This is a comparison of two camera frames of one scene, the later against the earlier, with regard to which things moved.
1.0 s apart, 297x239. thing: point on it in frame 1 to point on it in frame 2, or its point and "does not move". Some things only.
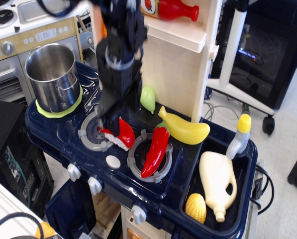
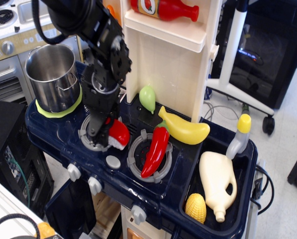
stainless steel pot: (52, 69) does not move
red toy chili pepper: (157, 148) does not move
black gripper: (119, 71) to (100, 94)
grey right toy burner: (138, 155) does not move
